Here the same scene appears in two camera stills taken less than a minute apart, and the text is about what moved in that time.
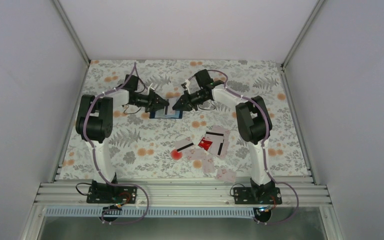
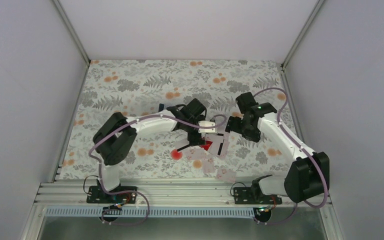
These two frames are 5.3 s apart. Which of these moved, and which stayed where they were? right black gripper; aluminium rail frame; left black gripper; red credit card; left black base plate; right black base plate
Moved: right black gripper; left black gripper
Stayed: aluminium rail frame; left black base plate; red credit card; right black base plate
